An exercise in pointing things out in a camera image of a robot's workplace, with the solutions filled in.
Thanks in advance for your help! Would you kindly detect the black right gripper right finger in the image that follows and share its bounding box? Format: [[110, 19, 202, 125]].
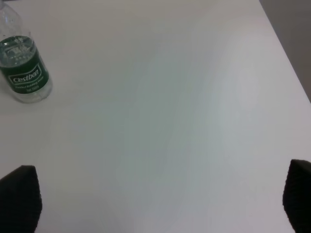
[[282, 159, 311, 233]]

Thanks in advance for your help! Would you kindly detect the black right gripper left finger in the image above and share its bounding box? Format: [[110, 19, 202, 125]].
[[0, 165, 43, 233]]

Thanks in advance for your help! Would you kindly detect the clear water bottle green label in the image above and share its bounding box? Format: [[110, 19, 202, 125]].
[[0, 1, 52, 103]]

